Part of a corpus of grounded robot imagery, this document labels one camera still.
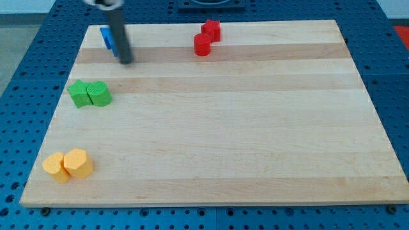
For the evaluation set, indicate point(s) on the blue cube block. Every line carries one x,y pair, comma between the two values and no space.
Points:
109,40

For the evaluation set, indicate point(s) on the light wooden board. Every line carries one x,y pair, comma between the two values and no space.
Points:
276,115

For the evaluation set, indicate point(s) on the red cylinder block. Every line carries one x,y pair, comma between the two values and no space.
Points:
202,44

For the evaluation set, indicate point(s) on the red star block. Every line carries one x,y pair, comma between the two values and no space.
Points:
213,29

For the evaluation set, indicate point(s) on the green cylinder block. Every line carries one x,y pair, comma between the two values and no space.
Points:
99,93

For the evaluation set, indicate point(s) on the green star block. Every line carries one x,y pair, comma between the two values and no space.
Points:
79,94

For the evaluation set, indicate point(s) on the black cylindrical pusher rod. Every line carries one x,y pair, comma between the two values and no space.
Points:
116,24

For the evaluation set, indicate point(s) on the yellow hexagon block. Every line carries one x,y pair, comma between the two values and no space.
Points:
78,163

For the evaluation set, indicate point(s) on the yellow heart block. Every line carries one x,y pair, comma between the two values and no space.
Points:
53,165

